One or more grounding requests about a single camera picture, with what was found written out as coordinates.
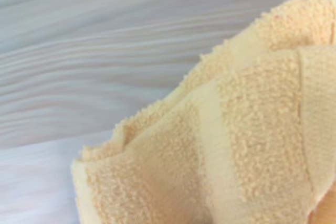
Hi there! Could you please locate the yellow terry towel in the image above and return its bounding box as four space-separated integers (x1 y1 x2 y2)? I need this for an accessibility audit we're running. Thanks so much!
69 0 336 224

